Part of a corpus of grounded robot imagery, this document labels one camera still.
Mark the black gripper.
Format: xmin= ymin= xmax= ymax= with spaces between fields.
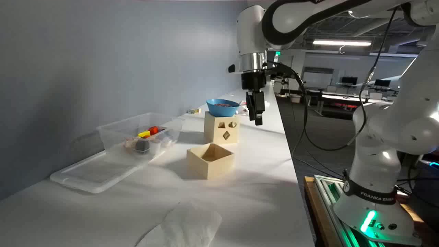
xmin=242 ymin=73 xmax=266 ymax=125

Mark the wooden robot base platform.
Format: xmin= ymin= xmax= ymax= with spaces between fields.
xmin=305 ymin=176 xmax=439 ymax=247

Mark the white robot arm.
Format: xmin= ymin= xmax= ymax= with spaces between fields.
xmin=235 ymin=0 xmax=439 ymax=246

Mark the blue plastic bowl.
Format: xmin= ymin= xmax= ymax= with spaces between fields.
xmin=206 ymin=99 xmax=239 ymax=117

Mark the small wooden crate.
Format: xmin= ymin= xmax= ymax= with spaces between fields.
xmin=187 ymin=143 xmax=235 ymax=180

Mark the wooden shape sorter box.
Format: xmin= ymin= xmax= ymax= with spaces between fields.
xmin=204 ymin=111 xmax=240 ymax=144

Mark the red toy block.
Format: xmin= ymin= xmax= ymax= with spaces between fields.
xmin=148 ymin=126 xmax=159 ymax=135

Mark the yellow toy block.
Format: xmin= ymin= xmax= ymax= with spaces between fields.
xmin=137 ymin=131 xmax=151 ymax=139

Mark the grey toy cylinder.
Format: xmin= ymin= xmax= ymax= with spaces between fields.
xmin=134 ymin=140 xmax=150 ymax=154

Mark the clear plastic storage bin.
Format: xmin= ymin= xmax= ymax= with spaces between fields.
xmin=97 ymin=113 xmax=183 ymax=165

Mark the clear plastic bin lid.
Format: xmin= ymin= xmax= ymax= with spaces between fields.
xmin=49 ymin=151 xmax=141 ymax=194

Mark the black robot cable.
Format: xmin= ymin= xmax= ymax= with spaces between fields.
xmin=266 ymin=4 xmax=401 ymax=153

